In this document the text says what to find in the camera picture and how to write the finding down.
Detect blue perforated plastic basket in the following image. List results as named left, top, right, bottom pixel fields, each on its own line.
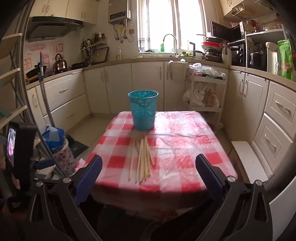
left=128, top=90, right=159, bottom=131

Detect floral waste bin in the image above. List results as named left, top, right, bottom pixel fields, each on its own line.
left=52, top=138, right=78, bottom=176

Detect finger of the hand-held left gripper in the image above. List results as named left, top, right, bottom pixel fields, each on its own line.
left=34, top=159, right=56, bottom=170

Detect wire hanging basket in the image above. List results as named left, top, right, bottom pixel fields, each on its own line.
left=231, top=3, right=257, bottom=18
left=258, top=0, right=275, bottom=11

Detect red white checked tablecloth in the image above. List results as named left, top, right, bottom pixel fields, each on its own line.
left=75, top=111, right=238, bottom=193

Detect white step stool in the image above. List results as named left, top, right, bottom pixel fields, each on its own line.
left=231, top=141, right=273, bottom=183

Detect white counter shelf rack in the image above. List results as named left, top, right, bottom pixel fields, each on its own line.
left=245, top=29, right=289, bottom=72

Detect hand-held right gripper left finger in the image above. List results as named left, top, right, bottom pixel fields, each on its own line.
left=25, top=154, right=103, bottom=241

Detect black toaster oven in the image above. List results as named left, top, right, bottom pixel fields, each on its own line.
left=228, top=39, right=247, bottom=67

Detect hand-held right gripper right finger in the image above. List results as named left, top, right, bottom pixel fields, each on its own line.
left=196, top=153, right=274, bottom=241

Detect white rolling cart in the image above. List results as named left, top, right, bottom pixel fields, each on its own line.
left=185, top=67, right=227, bottom=130

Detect cream base cabinets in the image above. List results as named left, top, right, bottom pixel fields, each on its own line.
left=25, top=57, right=296, bottom=209

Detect wooden shelf unit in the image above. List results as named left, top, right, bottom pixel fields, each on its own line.
left=0, top=32, right=28, bottom=130

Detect black wok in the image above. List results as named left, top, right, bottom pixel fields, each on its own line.
left=25, top=65, right=48, bottom=81

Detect cream upper cabinets above microwave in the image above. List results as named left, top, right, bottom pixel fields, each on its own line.
left=218, top=0, right=259, bottom=18

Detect black cooking pot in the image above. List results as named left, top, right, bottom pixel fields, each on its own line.
left=248, top=52, right=267, bottom=71

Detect range hood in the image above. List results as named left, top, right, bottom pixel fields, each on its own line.
left=25, top=16, right=85, bottom=42

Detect stack of pans and dishes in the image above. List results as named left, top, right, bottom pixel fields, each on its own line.
left=201, top=37, right=226, bottom=63

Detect chrome sink faucet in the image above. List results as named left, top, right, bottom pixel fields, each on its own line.
left=162, top=34, right=178, bottom=56

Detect white plastic bag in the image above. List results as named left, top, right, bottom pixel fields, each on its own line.
left=183, top=85, right=208, bottom=108

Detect pink wall stickers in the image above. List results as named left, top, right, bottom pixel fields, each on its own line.
left=23, top=43, right=65, bottom=70

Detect wall utensil rack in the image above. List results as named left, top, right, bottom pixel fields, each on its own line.
left=80, top=32, right=109, bottom=52

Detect dark frying pan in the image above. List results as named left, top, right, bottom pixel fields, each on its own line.
left=70, top=61, right=90, bottom=69

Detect wall water heater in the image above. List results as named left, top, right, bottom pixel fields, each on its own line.
left=108, top=0, right=132, bottom=24

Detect beige plastic bag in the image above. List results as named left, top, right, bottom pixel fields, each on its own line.
left=203, top=88, right=220, bottom=108

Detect black microwave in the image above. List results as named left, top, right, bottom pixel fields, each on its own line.
left=210, top=21, right=247, bottom=42

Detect clear plastic bags heap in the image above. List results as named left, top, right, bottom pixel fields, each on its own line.
left=188, top=62, right=226, bottom=78

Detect cream upper cabinets beside hood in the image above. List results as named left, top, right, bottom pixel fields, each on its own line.
left=29, top=0, right=99, bottom=25

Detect steel kettle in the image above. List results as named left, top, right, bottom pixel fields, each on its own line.
left=53, top=53, right=68, bottom=72

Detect kitchen window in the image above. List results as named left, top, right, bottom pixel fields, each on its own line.
left=137, top=0, right=206, bottom=54

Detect mop pole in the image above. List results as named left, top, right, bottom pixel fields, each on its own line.
left=38, top=50, right=58, bottom=130

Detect white thermal water pot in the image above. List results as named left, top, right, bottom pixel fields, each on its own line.
left=265, top=42, right=280, bottom=75

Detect green snack packet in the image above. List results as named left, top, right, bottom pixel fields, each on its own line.
left=277, top=39, right=294, bottom=81

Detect pile of wooden chopsticks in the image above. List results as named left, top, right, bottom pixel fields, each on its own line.
left=128, top=135, right=156, bottom=184

